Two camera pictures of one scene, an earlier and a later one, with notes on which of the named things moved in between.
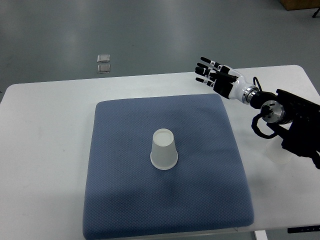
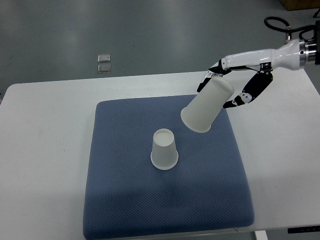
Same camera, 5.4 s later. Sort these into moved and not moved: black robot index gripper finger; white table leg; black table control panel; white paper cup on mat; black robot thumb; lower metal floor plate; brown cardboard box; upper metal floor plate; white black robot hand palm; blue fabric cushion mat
Moved: black robot index gripper finger; white black robot hand palm; black robot thumb
Not moved: white paper cup on mat; lower metal floor plate; white table leg; black table control panel; blue fabric cushion mat; brown cardboard box; upper metal floor plate
